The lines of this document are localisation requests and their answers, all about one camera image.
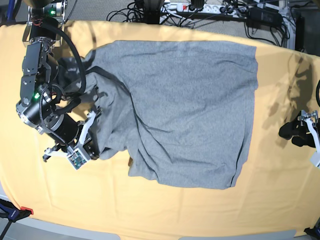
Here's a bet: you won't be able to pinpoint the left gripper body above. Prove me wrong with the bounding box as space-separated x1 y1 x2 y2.
298 110 320 152

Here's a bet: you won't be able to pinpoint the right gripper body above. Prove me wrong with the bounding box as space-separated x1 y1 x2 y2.
72 108 102 160

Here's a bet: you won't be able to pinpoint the grey t-shirt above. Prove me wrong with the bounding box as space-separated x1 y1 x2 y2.
56 39 260 191

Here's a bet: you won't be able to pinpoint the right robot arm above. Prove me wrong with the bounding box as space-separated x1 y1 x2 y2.
16 0 99 165

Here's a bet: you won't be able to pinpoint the yellow table cloth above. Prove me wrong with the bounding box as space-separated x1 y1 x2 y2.
0 21 320 240

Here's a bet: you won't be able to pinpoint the black clamp right corner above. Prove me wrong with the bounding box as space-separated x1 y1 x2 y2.
304 222 320 240

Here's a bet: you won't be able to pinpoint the blue red table clamp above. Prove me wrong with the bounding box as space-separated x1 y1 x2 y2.
0 199 34 223

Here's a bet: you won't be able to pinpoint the black power adapter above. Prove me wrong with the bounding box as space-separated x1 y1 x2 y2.
247 7 283 27

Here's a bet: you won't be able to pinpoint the white power strip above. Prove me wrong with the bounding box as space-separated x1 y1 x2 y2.
161 1 249 19

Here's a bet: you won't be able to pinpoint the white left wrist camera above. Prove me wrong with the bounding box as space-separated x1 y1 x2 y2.
310 151 320 169

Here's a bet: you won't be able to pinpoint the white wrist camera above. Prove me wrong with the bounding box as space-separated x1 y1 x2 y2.
310 151 320 169
66 146 91 170

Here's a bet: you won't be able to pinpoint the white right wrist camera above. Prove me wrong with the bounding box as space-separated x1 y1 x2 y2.
66 146 91 170

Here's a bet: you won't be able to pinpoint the tangled black cables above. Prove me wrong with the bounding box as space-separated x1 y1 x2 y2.
106 0 296 47

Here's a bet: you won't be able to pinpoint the black table post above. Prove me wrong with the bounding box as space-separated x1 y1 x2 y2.
134 0 165 25

